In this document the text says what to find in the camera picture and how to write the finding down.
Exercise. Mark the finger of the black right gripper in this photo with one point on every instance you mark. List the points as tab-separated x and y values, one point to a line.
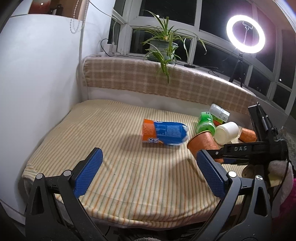
230	150

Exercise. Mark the white power strip with chargers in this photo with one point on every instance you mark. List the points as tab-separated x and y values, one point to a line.
106	49

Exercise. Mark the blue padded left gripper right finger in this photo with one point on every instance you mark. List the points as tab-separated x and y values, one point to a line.
243	212

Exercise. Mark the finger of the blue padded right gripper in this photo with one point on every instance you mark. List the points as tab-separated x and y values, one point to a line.
230	161

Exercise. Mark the potted spider plant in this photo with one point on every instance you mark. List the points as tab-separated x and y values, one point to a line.
162	44

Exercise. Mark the checkered beige cloth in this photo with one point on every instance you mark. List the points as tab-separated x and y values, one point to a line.
182	83

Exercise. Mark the red and white vase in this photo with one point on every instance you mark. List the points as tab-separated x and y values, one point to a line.
39	7

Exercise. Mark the clear bottle with green label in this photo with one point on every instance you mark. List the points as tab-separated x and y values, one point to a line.
219	112

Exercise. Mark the blue orange drink bottle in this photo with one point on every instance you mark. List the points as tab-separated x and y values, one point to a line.
162	132

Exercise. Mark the ring light on tripod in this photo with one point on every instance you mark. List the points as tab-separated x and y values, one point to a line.
249	24

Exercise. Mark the green plastic bottle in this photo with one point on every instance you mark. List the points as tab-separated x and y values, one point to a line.
206	123

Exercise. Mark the white plastic cup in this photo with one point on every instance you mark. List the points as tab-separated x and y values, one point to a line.
225	133

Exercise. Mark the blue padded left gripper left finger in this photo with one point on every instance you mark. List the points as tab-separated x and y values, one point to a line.
54	211

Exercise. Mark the dark small bottles on shelf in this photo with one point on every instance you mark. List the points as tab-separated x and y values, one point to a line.
58	10

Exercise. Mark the striped yellow mat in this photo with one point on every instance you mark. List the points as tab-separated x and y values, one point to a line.
152	186

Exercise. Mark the small orange paper cup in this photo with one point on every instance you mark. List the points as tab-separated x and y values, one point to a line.
247	135

